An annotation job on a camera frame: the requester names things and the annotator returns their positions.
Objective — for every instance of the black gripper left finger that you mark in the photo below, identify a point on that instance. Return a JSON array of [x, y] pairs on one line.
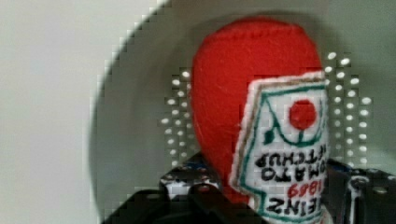
[[188, 194]]

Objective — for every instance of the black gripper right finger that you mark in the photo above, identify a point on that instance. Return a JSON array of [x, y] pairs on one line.
[[359, 196]]

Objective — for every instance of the red plush ketchup bottle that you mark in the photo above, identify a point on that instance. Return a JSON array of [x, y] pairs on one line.
[[259, 110]]

